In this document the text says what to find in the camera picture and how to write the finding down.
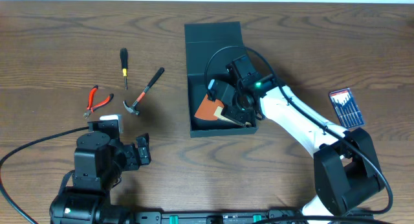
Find dark green open box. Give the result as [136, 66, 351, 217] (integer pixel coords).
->
[184, 21, 257, 138]

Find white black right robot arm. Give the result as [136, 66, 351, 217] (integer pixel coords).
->
[204, 55, 389, 223]

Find blue precision screwdriver set case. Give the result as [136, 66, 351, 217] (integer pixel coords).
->
[329, 88, 365, 129]

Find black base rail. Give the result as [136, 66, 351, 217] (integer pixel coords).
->
[135, 210, 298, 224]

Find red handled pliers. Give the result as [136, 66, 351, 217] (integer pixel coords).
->
[83, 85, 114, 119]

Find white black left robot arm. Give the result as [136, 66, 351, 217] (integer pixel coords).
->
[49, 131, 151, 224]

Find black yellow screwdriver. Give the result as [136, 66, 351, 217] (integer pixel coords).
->
[120, 48, 128, 90]

